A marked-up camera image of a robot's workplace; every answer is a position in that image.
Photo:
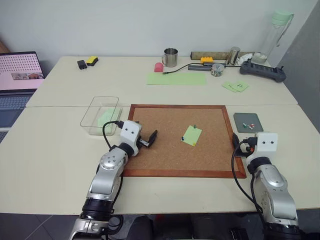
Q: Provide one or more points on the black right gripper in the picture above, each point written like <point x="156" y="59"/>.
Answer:
<point x="246" y="147"/>

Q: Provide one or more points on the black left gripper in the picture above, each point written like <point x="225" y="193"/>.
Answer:
<point x="143" y="143"/>

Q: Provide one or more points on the dark rounded robot base shapes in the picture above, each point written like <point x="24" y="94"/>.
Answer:
<point x="190" y="227"/>

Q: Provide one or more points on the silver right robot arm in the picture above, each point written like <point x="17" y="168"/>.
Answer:
<point x="272" y="190"/>

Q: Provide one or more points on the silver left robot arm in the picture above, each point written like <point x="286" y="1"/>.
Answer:
<point x="107" y="172"/>

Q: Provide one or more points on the grey tray with pins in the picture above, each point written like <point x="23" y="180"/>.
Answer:
<point x="247" y="118"/>

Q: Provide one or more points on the wood framed cork board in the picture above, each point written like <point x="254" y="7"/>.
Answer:
<point x="172" y="150"/>

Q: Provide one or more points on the light green sponge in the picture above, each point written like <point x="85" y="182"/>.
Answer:
<point x="110" y="117"/>

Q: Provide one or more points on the green sticky note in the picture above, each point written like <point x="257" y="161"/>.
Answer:
<point x="192" y="136"/>

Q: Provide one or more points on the green note with writing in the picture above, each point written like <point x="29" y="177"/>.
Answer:
<point x="241" y="86"/>

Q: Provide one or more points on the light green packet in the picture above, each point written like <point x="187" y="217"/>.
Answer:
<point x="228" y="85"/>

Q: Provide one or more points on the clear plastic box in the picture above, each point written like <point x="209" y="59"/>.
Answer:
<point x="100" y="115"/>

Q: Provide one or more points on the long green paper sheet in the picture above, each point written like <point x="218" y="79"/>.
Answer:
<point x="175" y="79"/>

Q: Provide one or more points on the pink rounded block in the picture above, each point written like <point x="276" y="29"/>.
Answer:
<point x="159" y="68"/>

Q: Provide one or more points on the dark grey handheld controller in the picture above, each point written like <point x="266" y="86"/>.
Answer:
<point x="262" y="71"/>

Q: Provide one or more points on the stainless steel mug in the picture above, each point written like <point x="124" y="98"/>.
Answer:
<point x="171" y="58"/>

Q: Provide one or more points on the crumpled white paper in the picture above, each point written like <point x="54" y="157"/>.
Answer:
<point x="243" y="59"/>

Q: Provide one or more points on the grey flat hub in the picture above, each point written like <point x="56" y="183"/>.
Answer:
<point x="198" y="67"/>

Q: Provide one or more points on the steel cylinder tumbler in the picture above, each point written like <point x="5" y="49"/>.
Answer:
<point x="232" y="56"/>

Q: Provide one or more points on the yellow toy brick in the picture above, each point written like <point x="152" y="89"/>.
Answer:
<point x="207" y="60"/>

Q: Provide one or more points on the small grey green container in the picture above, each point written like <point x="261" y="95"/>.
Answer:
<point x="259" y="58"/>

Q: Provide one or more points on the yellow and black eraser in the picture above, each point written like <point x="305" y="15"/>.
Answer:
<point x="92" y="60"/>

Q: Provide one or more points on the long brown bar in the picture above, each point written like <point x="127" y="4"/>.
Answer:
<point x="215" y="55"/>

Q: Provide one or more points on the small black block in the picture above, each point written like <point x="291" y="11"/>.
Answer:
<point x="82" y="64"/>

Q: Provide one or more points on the clear bottle green lid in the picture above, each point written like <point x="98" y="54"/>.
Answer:
<point x="273" y="35"/>

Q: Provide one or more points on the open laptop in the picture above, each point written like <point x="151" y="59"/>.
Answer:
<point x="17" y="75"/>

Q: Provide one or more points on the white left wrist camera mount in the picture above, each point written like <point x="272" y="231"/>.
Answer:
<point x="130" y="132"/>

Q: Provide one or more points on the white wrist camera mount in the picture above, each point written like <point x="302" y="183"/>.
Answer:
<point x="130" y="132"/>
<point x="266" y="143"/>

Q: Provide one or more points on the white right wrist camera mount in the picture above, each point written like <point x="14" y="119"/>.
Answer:
<point x="266" y="143"/>

